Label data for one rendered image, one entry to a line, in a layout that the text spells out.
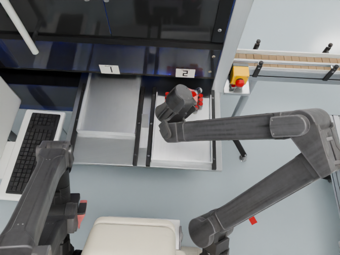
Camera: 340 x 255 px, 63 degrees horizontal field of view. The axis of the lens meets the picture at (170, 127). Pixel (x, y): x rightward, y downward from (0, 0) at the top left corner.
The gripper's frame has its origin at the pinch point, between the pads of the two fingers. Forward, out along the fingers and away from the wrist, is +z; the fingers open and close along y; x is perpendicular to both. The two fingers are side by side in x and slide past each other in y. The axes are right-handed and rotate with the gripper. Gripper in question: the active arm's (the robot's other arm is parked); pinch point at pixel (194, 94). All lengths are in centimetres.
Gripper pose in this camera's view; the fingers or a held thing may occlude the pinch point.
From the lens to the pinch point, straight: 99.3
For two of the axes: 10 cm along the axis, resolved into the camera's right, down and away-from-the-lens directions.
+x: -5.5, 4.9, 6.8
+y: -6.3, -7.8, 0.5
